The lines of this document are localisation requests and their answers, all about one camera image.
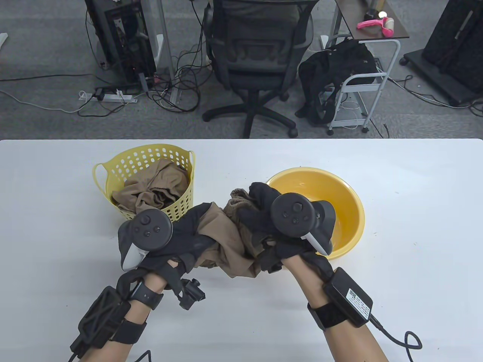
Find person's right hand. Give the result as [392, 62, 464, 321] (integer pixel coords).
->
[236, 182, 335, 281]

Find person's left hand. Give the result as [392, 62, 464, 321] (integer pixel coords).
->
[135, 202, 220, 291]

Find tan shorts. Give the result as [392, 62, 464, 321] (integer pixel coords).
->
[111, 158, 190, 217]
[192, 189, 281, 279]

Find person's right forearm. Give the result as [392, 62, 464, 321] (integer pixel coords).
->
[281, 253, 389, 362]

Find black mesh forearm pack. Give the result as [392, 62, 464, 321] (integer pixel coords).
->
[71, 287, 131, 357]

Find person's left forearm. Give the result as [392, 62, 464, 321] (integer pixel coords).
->
[81, 271, 168, 362]

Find dark grey tracking controller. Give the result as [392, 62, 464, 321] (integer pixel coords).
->
[271, 193, 336, 256]
[118, 209, 173, 271]

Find black wrist band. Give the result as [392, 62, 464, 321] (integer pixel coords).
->
[128, 283, 164, 310]

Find yellow perforated plastic basket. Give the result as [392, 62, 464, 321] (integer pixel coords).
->
[92, 144, 196, 221]

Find yellow plastic basin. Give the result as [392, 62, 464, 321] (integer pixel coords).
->
[266, 167, 365, 261]

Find black power pack box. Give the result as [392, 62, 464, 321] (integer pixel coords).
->
[323, 267, 374, 328]

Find white power strip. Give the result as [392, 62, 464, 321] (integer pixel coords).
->
[79, 90, 138, 103]

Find black office chair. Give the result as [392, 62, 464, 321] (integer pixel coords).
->
[203, 0, 315, 139]

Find black backpack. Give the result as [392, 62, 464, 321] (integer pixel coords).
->
[295, 38, 378, 125]

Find black computer tower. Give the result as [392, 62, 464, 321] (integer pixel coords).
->
[85, 0, 157, 87]

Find white cart with brown top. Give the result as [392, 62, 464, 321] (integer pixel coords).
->
[326, 0, 410, 135]

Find pink plastic gadget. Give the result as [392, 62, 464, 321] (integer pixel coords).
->
[357, 17, 395, 37]

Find black rolling stand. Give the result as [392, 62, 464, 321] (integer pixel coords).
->
[400, 0, 483, 107]

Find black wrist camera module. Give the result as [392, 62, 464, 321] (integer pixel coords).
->
[177, 278, 206, 310]

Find black elastic forearm strap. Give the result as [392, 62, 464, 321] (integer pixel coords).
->
[109, 320, 148, 344]
[308, 302, 349, 331]

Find tangle of black floor cables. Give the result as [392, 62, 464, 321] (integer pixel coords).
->
[149, 0, 217, 113]

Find thick black power cable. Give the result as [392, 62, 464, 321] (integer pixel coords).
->
[370, 315, 422, 362]

